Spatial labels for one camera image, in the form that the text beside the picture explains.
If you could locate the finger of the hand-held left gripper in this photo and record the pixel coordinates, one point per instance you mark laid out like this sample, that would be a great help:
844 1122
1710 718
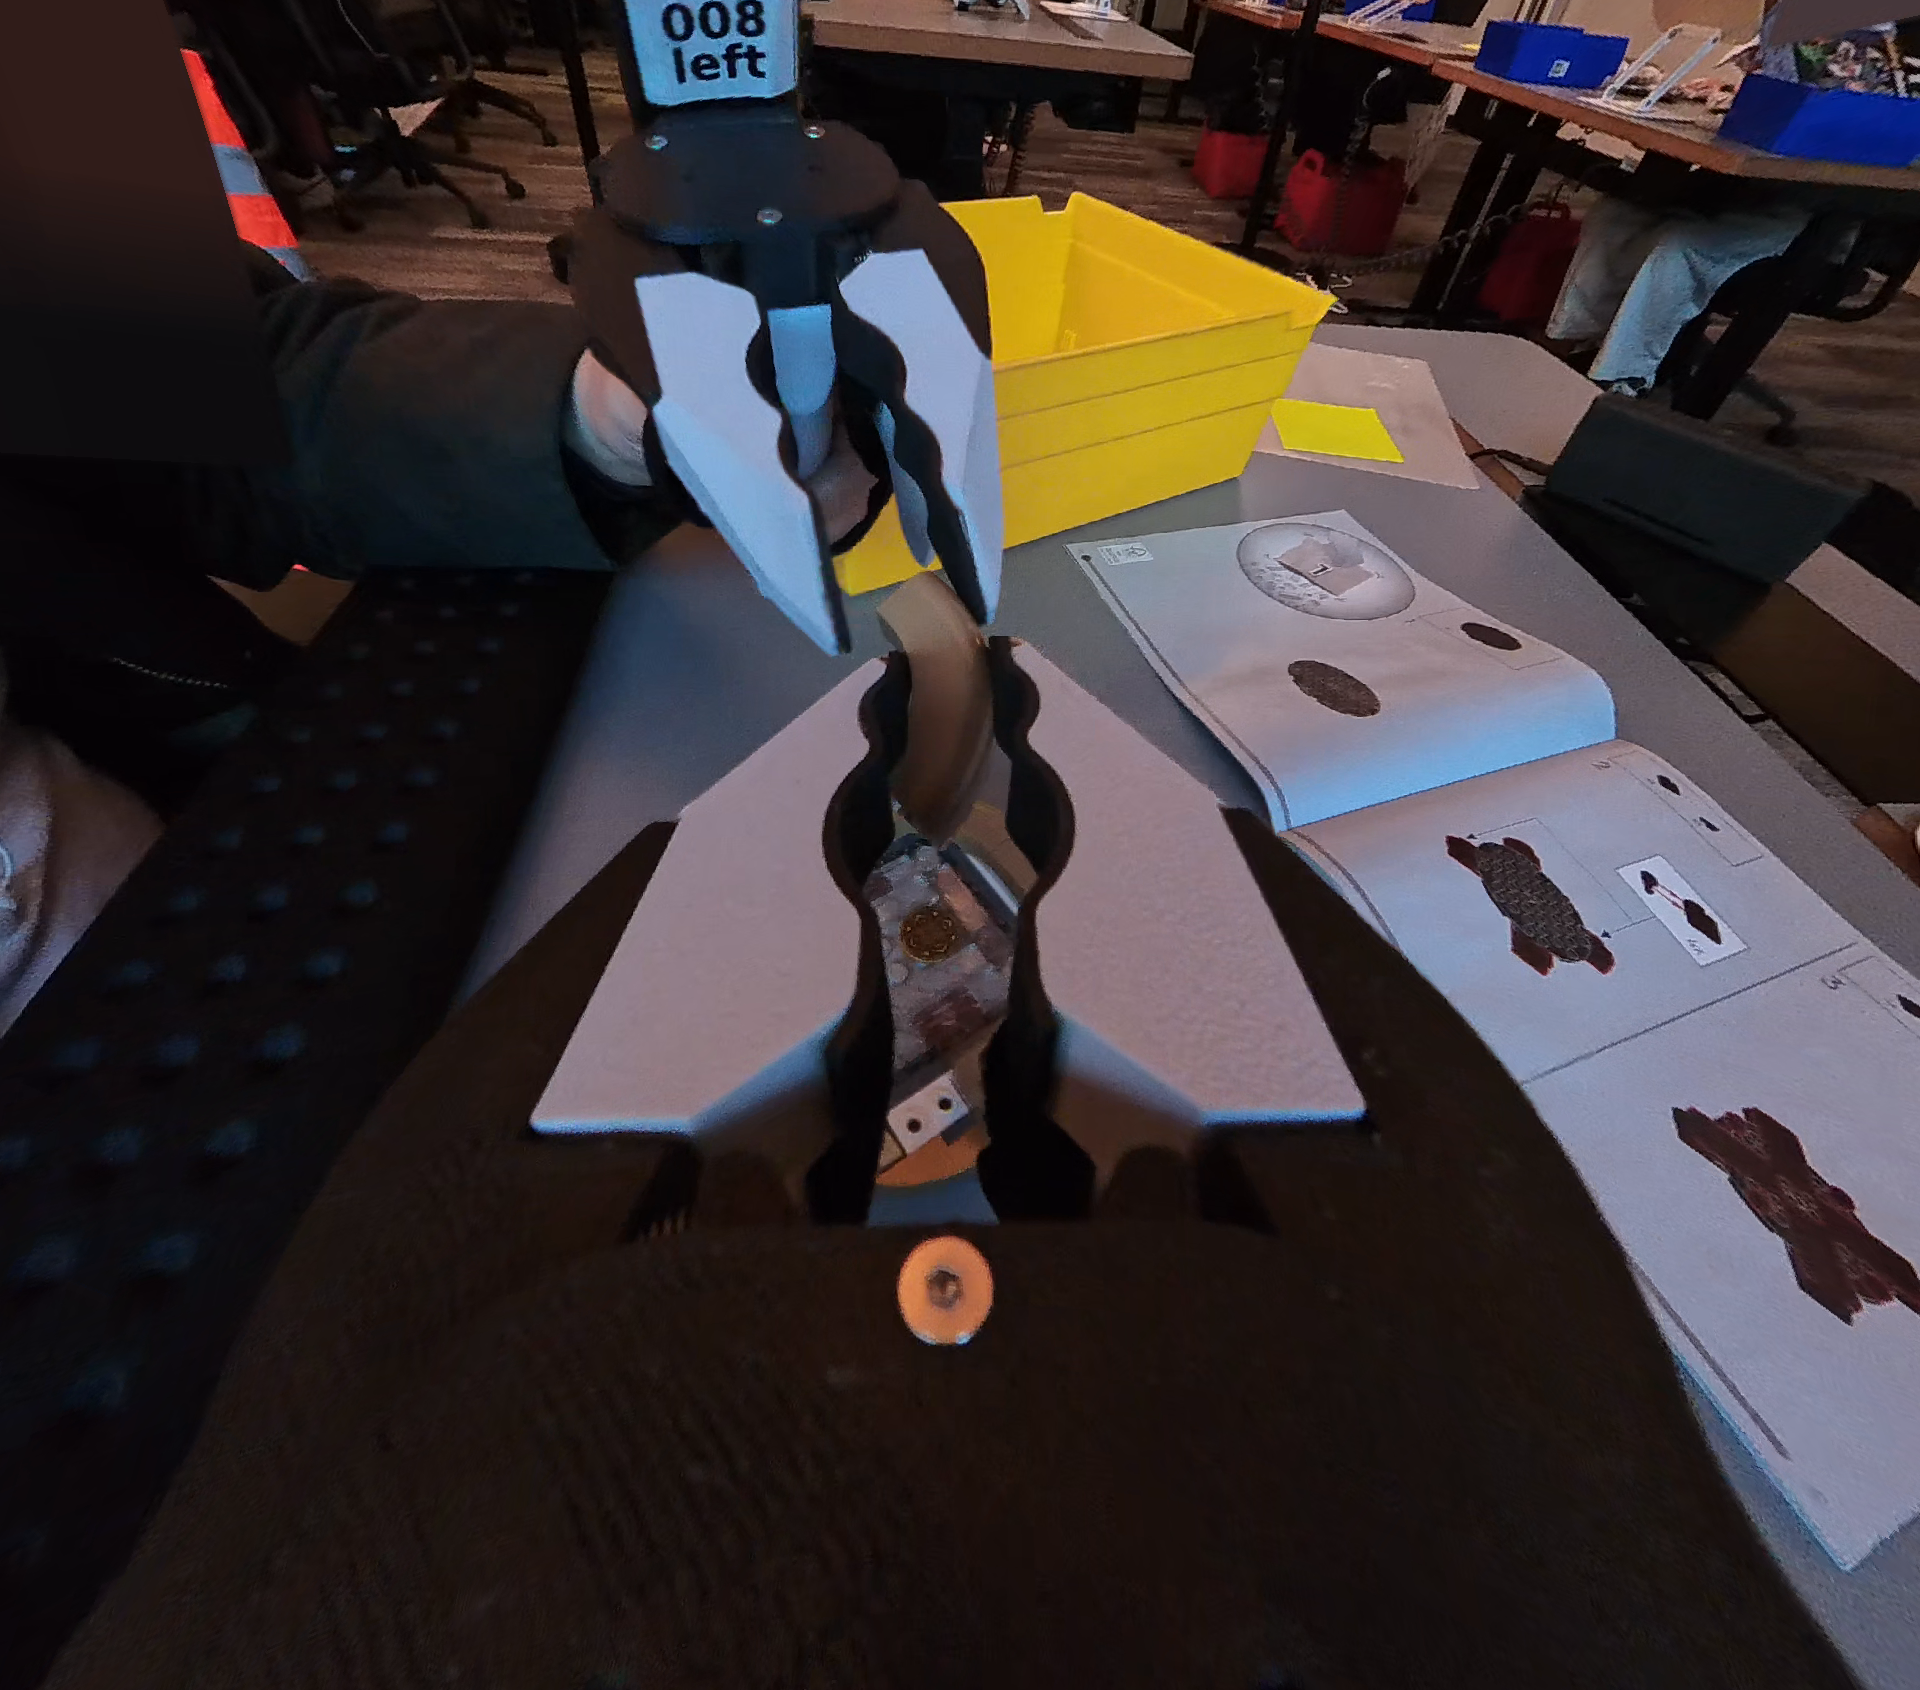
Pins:
721 445
945 401

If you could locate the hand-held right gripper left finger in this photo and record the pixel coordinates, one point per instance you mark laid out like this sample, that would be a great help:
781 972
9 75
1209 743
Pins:
690 970

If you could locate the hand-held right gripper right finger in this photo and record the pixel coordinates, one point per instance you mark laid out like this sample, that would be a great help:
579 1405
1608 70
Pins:
1201 970

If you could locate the yellow plastic bin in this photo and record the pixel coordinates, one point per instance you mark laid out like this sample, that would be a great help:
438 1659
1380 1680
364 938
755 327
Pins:
1141 371

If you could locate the round toy brick model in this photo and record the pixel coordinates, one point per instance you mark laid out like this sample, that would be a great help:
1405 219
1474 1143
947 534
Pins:
930 954

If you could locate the tan curved brick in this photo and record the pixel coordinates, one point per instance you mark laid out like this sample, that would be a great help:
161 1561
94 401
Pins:
939 700

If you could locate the person's left forearm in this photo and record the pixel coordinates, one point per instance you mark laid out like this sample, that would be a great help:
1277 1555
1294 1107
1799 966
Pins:
420 414

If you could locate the grey desk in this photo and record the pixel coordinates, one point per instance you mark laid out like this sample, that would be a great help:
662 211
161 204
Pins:
1103 654

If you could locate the person's left hand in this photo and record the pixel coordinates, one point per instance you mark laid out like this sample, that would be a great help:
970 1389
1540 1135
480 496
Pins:
608 430

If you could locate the grey background table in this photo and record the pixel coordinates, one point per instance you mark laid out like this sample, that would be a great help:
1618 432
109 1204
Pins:
974 41

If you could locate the black office chair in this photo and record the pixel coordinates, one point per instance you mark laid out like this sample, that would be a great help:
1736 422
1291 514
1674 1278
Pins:
399 10
1852 273

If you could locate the instruction booklet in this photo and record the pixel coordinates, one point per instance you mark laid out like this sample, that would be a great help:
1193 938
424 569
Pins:
1425 700

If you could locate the red container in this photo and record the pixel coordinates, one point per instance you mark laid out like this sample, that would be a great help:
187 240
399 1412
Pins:
1233 162
1342 204
1530 264

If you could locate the yellow sticky note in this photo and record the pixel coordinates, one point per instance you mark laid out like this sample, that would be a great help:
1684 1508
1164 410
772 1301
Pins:
1334 430

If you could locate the black perforated pad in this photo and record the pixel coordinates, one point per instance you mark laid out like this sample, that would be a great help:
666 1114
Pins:
225 970

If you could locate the white paper sheet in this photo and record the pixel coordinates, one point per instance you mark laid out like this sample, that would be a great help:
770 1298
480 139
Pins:
1418 392

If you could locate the person's grey hoodie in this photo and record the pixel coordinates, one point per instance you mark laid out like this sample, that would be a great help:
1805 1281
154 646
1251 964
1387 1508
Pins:
60 881

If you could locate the black perforated chair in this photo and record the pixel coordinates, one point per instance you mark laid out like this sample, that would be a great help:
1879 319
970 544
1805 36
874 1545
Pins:
91 641

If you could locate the black toy set box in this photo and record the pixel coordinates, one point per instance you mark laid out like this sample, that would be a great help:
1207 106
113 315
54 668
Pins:
1680 490

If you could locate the blue plastic bin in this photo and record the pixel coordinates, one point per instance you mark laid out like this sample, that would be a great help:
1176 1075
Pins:
1545 55
1815 130

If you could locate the long wooden table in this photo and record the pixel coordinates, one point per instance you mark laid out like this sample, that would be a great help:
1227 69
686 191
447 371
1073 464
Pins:
1634 130

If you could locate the clear acrylic stand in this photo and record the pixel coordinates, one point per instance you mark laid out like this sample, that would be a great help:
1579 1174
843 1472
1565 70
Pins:
1664 63

